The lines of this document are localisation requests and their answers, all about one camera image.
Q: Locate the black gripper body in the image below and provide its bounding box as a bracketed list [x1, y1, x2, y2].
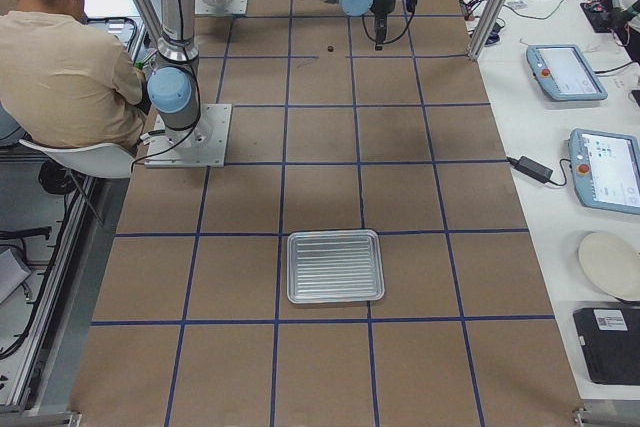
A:
[371, 0, 397, 45]

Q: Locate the far teach pendant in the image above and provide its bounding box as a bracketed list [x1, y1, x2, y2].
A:
[526, 44, 608, 102]

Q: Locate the teach pendant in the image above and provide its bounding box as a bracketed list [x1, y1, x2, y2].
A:
[526, 44, 608, 102]
[568, 129, 639, 215]

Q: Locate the black power adapter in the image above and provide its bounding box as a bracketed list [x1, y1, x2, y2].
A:
[507, 156, 553, 184]

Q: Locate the near teach pendant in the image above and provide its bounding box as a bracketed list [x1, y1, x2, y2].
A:
[568, 129, 639, 215]

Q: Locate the white chair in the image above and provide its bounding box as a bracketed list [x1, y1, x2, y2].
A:
[18, 139, 137, 228]

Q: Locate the man in beige shirt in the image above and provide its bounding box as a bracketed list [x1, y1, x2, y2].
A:
[1, 0, 150, 150]

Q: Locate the beige plate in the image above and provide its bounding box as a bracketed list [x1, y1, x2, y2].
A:
[578, 232, 639, 302]

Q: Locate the black laptop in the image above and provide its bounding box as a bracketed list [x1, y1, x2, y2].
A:
[573, 308, 639, 386]

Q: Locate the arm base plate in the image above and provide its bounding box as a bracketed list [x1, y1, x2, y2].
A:
[144, 104, 232, 168]
[195, 0, 248, 17]

